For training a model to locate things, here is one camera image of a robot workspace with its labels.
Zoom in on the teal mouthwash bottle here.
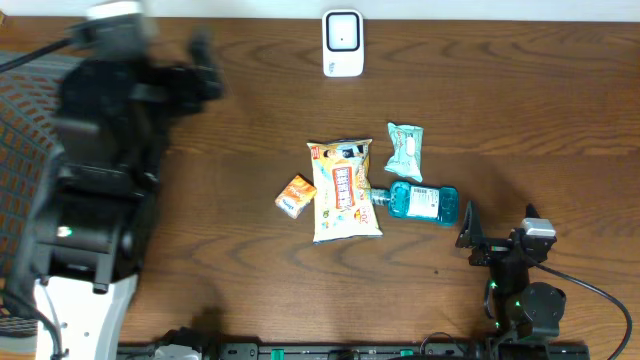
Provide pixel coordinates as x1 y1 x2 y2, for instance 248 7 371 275
369 181 459 226

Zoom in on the mint green tissue pack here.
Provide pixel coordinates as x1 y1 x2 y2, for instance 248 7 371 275
385 122 424 182

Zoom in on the yellow snack bag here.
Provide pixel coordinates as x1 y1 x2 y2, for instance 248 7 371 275
308 139 382 244

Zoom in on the small orange box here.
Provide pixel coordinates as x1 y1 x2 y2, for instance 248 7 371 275
275 175 317 219

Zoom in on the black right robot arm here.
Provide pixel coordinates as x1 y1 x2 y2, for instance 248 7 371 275
456 202 590 360

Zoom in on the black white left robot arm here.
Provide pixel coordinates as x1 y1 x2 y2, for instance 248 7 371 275
2 30 223 359

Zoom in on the white barcode scanner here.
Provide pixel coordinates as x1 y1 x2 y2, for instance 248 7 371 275
322 9 365 78

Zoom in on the gray plastic shopping basket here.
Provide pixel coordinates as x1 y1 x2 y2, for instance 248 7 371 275
0 49 86 341

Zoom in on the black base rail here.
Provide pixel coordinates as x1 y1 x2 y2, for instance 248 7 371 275
117 341 591 360

